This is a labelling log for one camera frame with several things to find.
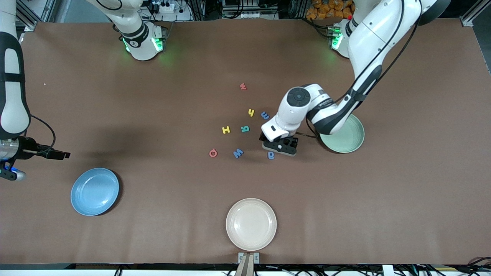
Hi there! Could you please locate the green plate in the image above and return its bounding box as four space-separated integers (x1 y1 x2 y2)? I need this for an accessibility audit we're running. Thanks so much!
320 114 365 154

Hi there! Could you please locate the blue plate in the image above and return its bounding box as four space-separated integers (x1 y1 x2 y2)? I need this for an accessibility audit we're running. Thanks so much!
71 168 120 217

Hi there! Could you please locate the beige plate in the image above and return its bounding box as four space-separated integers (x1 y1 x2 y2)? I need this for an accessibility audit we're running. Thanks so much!
226 198 277 252

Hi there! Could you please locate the brown table cover sheet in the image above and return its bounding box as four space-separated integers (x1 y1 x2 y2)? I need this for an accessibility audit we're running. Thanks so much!
0 17 491 266

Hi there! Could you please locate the bag of orange items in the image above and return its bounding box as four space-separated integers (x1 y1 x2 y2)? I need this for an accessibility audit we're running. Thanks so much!
306 0 353 20

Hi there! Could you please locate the white power strip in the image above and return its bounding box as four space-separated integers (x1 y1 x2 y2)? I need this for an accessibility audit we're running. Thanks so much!
151 1 176 14

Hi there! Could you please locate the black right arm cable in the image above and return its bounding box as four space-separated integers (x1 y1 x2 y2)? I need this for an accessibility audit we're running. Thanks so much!
30 114 56 154

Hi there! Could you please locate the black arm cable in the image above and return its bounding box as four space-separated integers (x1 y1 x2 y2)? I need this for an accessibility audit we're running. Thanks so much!
297 0 422 139
30 114 56 154

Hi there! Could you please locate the aluminium frame profile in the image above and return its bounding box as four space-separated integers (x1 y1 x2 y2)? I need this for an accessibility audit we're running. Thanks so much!
458 0 491 27
15 0 58 33

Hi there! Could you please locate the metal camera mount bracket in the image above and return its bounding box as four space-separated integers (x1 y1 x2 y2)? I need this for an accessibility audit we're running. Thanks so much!
238 252 260 276

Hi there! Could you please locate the grey electronics box with cables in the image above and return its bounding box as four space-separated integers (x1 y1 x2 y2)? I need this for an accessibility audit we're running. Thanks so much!
222 0 282 20

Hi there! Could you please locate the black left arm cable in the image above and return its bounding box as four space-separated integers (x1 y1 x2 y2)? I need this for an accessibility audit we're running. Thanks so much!
297 0 422 139

